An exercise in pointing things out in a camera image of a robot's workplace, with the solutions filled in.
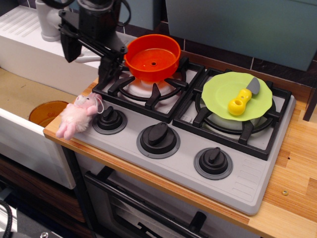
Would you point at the black left stove knob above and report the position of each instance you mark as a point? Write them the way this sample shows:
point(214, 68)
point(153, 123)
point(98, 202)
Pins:
point(110, 121)

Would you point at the grey toy faucet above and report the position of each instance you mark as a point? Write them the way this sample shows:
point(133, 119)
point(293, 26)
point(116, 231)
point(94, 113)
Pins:
point(49, 21)

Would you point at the grey toy stove top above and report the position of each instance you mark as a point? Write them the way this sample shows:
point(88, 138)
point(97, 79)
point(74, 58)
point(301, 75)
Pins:
point(242, 190)

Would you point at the pink plush toy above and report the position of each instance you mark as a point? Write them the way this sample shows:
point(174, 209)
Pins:
point(76, 117)

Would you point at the light green plate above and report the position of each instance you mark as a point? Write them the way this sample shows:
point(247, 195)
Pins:
point(222, 88)

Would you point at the yellow handled toy knife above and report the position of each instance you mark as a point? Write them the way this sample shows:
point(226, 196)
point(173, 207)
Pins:
point(238, 105)

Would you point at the black stove knob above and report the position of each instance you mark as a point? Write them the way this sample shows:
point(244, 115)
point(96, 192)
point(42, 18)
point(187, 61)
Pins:
point(213, 163)
point(158, 141)
point(110, 121)

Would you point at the black left burner grate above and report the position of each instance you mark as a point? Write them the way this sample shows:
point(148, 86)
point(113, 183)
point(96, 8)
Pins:
point(159, 100)

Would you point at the black burner grate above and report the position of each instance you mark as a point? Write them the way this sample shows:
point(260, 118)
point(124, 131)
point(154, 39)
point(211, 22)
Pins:
point(261, 137)
point(159, 100)

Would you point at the white toy sink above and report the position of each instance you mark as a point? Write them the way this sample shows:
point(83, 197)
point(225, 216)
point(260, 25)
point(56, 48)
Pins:
point(34, 71)

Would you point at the toy oven door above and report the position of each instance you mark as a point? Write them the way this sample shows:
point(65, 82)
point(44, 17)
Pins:
point(139, 216)

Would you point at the black right burner grate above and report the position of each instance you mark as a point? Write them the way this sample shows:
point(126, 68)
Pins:
point(261, 137)

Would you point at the black middle stove knob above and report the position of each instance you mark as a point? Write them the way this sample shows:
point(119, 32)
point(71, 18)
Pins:
point(158, 141)

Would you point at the orange translucent cup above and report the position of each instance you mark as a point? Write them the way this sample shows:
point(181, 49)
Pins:
point(45, 113)

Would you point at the black right stove knob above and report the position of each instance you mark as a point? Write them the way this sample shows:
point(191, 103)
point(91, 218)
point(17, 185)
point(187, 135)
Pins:
point(213, 163)

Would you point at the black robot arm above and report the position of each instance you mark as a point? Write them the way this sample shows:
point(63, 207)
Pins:
point(61, 6)

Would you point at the orange pan grey handle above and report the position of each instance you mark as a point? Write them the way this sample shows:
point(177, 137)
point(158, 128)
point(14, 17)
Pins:
point(152, 58)

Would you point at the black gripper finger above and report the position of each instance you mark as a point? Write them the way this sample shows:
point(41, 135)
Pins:
point(109, 69)
point(71, 47)

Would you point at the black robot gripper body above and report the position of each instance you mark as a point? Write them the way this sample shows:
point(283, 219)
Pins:
point(95, 28)

